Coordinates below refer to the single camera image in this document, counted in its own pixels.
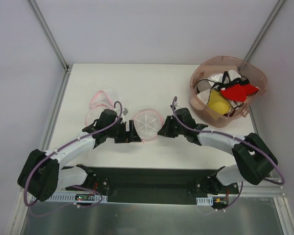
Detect yellow bra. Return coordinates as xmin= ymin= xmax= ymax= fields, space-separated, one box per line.
xmin=207 ymin=90 xmax=232 ymax=115

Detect red bra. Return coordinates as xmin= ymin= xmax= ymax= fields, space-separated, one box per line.
xmin=220 ymin=84 xmax=259 ymax=102

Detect white bra, black straps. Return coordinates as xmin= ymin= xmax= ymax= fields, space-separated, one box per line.
xmin=196 ymin=70 xmax=251 ymax=117

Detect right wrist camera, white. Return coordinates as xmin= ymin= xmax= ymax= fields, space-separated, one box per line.
xmin=171 ymin=102 xmax=182 ymax=110

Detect right white cable duct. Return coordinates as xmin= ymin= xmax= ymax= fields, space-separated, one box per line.
xmin=196 ymin=197 xmax=214 ymax=206

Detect left aluminium frame post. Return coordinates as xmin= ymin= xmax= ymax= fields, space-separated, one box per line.
xmin=26 ymin=0 xmax=70 ymax=71

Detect left white cable duct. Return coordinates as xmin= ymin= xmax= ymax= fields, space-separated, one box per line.
xmin=46 ymin=192 xmax=108 ymax=204

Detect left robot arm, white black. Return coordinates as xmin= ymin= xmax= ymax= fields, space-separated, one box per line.
xmin=17 ymin=109 xmax=142 ymax=202

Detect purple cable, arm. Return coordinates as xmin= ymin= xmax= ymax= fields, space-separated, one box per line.
xmin=24 ymin=101 xmax=124 ymax=208
xmin=171 ymin=96 xmax=285 ymax=213

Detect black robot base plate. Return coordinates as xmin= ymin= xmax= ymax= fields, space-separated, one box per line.
xmin=65 ymin=164 xmax=244 ymax=205

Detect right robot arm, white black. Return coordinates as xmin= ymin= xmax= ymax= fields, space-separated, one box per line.
xmin=158 ymin=108 xmax=278 ymax=195

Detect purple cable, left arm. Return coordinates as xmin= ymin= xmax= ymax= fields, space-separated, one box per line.
xmin=24 ymin=101 xmax=124 ymax=208

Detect white cable duct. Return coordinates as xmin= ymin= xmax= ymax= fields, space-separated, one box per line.
xmin=196 ymin=197 xmax=214 ymax=206
xmin=46 ymin=192 xmax=108 ymax=204

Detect left wrist camera, white grey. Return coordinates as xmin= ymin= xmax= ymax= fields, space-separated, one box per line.
xmin=118 ymin=108 xmax=129 ymax=121

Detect empty white mesh laundry bag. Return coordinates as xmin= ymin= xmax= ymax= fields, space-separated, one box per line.
xmin=85 ymin=89 xmax=122 ymax=126

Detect aluminium frame post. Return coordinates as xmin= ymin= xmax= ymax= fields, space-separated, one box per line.
xmin=26 ymin=0 xmax=70 ymax=71
xmin=244 ymin=0 xmax=287 ymax=62

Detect pink translucent plastic basket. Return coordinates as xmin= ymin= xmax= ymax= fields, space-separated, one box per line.
xmin=190 ymin=56 xmax=267 ymax=127

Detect right aluminium frame post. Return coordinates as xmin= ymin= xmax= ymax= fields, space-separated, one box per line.
xmin=244 ymin=0 xmax=287 ymax=62

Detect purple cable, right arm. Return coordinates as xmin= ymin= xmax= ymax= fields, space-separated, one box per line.
xmin=171 ymin=96 xmax=285 ymax=213

